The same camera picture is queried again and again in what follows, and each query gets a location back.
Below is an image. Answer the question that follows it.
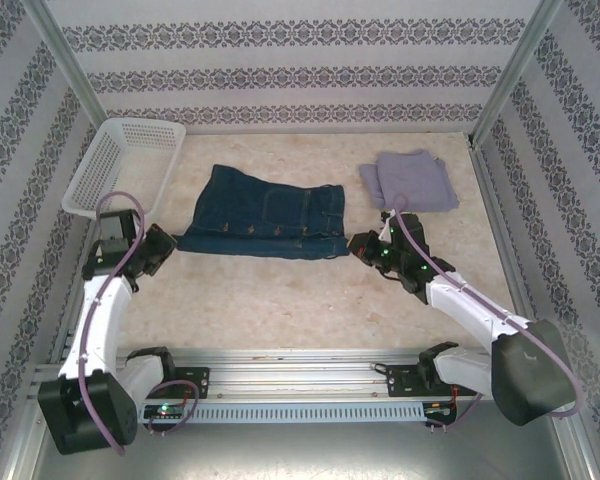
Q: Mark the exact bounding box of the lavender skirt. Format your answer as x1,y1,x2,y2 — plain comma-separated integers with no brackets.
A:
358,148,461,211

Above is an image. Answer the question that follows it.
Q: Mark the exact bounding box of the dark blue denim skirt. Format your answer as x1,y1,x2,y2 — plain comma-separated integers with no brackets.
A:
175,163,351,261

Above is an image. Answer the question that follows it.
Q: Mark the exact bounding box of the white plastic basket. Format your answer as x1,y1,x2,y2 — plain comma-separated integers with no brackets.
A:
61,118,188,226

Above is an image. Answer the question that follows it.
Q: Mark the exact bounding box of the grey metal sheet panel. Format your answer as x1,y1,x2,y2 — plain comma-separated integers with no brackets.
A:
9,399,594,480

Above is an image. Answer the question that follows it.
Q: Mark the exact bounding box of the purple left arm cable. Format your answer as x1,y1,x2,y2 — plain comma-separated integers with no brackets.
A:
77,192,201,456

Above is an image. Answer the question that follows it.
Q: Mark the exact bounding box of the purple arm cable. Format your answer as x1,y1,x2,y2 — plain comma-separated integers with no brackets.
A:
77,192,201,456
392,194,584,436

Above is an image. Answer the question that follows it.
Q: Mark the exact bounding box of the aluminium side rail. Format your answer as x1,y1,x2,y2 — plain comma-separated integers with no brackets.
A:
467,139,549,359
49,219,104,361

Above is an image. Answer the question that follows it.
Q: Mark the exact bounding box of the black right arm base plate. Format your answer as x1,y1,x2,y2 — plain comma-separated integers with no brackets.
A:
385,363,461,400

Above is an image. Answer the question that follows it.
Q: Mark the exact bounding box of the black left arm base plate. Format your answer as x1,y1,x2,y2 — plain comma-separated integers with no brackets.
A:
172,366,212,401

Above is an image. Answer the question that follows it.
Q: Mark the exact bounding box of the aluminium rail frame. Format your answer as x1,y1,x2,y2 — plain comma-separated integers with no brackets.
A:
29,347,566,401

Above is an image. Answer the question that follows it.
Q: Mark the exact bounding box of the white slotted cable duct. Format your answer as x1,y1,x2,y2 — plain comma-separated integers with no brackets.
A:
137,403,426,424

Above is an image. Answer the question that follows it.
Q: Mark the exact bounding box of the aluminium corner post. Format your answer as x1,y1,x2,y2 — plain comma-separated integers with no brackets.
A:
469,0,564,146
22,0,111,146

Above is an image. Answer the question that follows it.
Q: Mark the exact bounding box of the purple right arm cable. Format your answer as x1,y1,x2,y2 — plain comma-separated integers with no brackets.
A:
392,194,584,436

